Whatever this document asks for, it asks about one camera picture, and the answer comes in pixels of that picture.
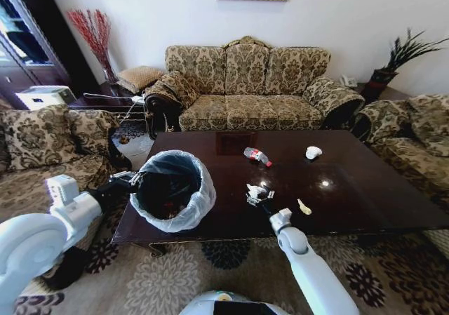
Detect black feather plant decoration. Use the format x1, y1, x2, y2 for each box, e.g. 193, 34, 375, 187
380, 27, 449, 74

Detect small white paper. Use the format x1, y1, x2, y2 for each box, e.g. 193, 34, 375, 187
246, 183, 269, 199

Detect dark blue trash bin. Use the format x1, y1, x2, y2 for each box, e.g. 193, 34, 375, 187
130, 150, 208, 224

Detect red decorative branches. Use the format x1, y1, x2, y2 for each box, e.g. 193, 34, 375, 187
66, 8, 119, 84

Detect dark wooden side table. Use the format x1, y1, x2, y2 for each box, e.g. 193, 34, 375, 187
67, 81, 149, 121

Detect dark wooden glass cabinet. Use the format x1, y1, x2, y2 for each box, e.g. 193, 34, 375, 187
0, 0, 93, 111

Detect crushed red-label plastic bottle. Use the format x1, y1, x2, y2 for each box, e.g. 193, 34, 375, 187
243, 147, 274, 168

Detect floral armchair with cushion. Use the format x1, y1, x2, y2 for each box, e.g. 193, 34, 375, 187
0, 98, 133, 224

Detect dark wooden coffee table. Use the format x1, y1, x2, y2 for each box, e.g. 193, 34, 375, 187
111, 129, 449, 258

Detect large crumpled white paper ball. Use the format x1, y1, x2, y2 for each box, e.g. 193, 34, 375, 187
304, 146, 323, 161

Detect white robot front shell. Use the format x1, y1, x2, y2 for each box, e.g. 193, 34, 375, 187
178, 289, 300, 315

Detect white plastic bin liner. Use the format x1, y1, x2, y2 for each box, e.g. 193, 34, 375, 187
128, 149, 217, 234

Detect floral patterned rug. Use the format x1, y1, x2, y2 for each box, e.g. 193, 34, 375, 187
13, 118, 449, 315

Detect dark red floor vase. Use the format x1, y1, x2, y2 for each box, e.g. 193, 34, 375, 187
360, 68, 400, 105

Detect golden quilted cushion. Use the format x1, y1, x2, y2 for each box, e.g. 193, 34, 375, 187
116, 66, 166, 94

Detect floral three-seat sofa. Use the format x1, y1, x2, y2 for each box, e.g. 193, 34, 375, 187
144, 35, 366, 141

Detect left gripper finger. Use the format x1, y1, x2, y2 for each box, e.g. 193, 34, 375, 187
108, 170, 133, 182
127, 172, 143, 194

